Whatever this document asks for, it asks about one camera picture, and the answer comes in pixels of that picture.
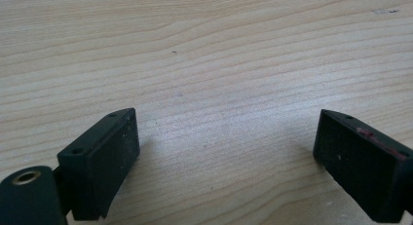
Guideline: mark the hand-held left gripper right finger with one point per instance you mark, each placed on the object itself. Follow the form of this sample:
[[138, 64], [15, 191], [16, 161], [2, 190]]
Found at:
[[360, 166]]

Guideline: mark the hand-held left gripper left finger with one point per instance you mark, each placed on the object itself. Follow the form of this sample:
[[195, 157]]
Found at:
[[103, 160]]

